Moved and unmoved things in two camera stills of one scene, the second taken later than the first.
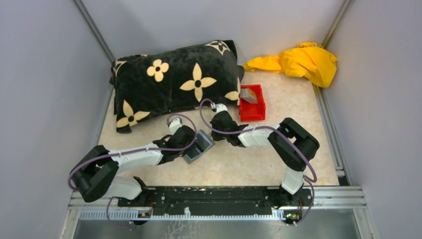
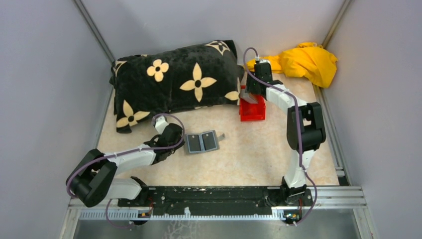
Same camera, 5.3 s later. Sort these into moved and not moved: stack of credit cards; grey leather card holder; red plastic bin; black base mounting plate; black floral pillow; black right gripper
Moved: grey leather card holder; black right gripper
Not moved: stack of credit cards; black floral pillow; black base mounting plate; red plastic bin
